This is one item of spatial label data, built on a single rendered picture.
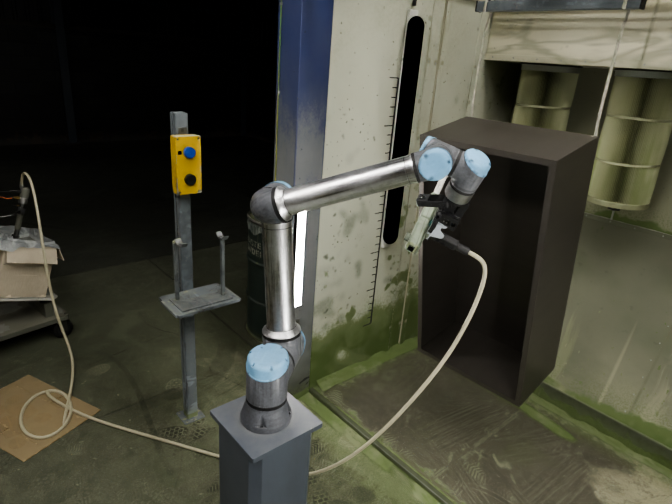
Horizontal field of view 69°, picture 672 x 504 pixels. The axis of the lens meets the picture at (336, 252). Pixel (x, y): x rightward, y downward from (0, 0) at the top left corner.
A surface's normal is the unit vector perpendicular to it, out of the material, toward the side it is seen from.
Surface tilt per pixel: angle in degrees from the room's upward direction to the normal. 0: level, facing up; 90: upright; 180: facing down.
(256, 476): 90
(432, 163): 88
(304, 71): 90
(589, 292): 57
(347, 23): 90
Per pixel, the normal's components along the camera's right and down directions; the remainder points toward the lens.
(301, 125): 0.65, 0.32
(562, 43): -0.75, 0.18
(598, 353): -0.59, -0.35
